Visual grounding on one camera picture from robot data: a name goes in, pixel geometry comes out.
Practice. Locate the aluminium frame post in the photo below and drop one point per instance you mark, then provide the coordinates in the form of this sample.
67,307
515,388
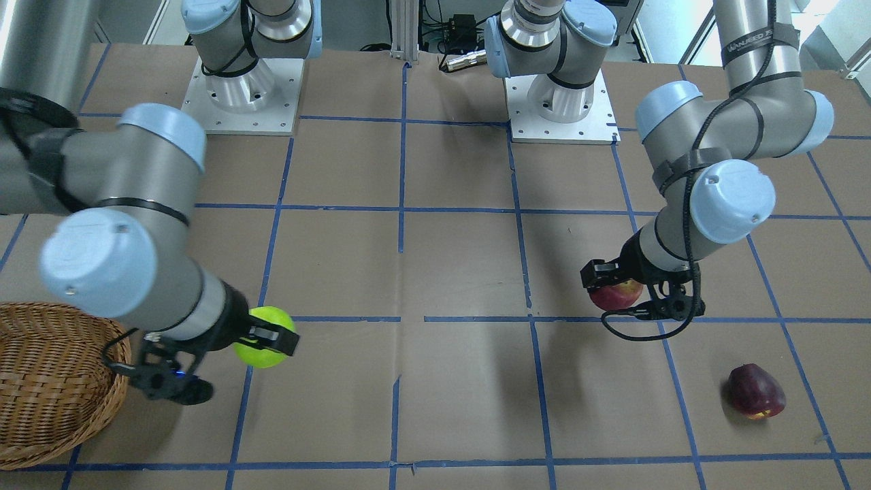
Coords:
404,30

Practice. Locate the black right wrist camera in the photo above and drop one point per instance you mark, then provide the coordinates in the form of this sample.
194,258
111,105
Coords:
165,368

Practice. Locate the green apple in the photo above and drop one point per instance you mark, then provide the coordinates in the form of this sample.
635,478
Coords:
272,337

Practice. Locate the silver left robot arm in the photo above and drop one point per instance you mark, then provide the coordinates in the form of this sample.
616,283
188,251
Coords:
701,150

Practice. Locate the woven wicker basket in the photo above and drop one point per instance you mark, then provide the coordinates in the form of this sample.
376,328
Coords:
56,392

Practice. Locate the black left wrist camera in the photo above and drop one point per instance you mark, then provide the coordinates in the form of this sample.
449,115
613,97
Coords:
676,305

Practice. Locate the red yellow apple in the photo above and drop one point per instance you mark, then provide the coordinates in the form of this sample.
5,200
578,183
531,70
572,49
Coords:
618,296

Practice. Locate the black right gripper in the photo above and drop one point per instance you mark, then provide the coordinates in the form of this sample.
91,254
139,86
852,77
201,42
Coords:
230,315

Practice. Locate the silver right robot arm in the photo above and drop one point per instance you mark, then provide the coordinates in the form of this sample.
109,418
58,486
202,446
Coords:
126,196

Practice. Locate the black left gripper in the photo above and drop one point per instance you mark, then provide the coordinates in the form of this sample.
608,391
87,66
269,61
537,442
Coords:
635,261

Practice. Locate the dark red apple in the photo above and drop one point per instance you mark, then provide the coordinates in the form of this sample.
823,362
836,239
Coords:
755,393

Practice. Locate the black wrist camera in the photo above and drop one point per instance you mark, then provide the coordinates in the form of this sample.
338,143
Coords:
676,305
165,368

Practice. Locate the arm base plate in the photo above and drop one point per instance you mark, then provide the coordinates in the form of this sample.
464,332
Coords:
542,112
263,101

